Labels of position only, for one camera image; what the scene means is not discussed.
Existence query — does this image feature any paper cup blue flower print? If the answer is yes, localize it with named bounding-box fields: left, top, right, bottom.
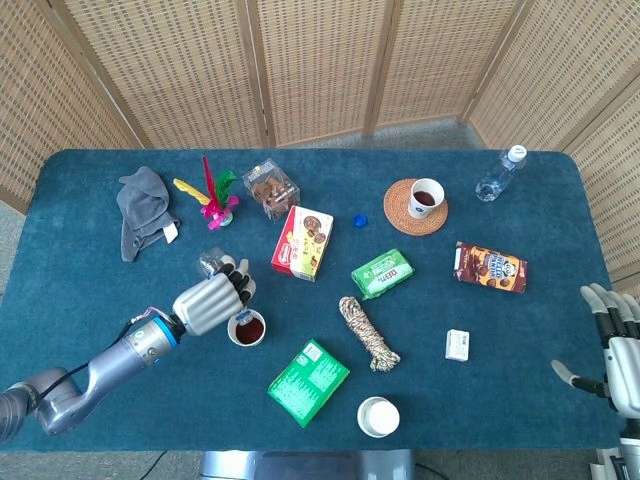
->
left=408, top=177, right=446, bottom=220

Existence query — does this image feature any grey cloth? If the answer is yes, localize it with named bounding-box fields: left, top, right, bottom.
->
left=116, top=165, right=181, bottom=263

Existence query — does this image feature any round woven coaster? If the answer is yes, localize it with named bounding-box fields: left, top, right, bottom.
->
left=383, top=178, right=450, bottom=237

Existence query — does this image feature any small green soap pack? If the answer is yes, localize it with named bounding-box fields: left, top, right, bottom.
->
left=350, top=248, right=416, bottom=301

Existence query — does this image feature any small white box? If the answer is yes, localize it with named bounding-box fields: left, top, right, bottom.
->
left=445, top=328, right=471, bottom=362

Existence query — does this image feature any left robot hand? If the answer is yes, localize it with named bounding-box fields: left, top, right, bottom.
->
left=171, top=256, right=257, bottom=337

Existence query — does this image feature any large green tissue pack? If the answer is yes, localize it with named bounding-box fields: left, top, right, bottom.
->
left=266, top=338, right=351, bottom=429

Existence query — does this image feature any clear water bottle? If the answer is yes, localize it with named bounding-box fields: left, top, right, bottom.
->
left=474, top=144, right=530, bottom=203

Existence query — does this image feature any colourful feather shuttlecock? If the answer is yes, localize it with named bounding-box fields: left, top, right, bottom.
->
left=172, top=155, right=240, bottom=232

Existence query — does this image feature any cola bottle blue label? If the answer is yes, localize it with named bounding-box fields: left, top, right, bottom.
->
left=198, top=247, right=255, bottom=325

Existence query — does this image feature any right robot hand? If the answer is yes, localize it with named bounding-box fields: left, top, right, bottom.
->
left=550, top=282, right=640, bottom=416

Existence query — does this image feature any braided rope bundle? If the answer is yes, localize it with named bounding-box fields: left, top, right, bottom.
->
left=338, top=295, right=402, bottom=373

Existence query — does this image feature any brown chocolate biscuit box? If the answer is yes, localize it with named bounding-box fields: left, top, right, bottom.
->
left=453, top=241, right=529, bottom=295

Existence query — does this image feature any clear plastic cookie box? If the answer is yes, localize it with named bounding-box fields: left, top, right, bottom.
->
left=242, top=158, right=301, bottom=222

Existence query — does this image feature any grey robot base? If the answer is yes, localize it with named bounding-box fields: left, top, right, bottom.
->
left=198, top=448, right=416, bottom=480

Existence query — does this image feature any blue table carpet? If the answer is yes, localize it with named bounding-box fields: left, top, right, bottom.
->
left=0, top=148, right=634, bottom=454

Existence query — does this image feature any woven wooden folding screen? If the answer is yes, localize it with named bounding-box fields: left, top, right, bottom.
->
left=0, top=0, right=640, bottom=351

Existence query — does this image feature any cup of dark drink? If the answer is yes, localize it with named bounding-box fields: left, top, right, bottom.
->
left=226, top=308, right=267, bottom=348

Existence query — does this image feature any upturned paper cup stack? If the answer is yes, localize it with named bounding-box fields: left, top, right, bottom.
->
left=356, top=396, right=402, bottom=439

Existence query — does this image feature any red and cream cookie box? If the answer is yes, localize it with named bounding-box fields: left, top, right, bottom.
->
left=271, top=205, right=335, bottom=283

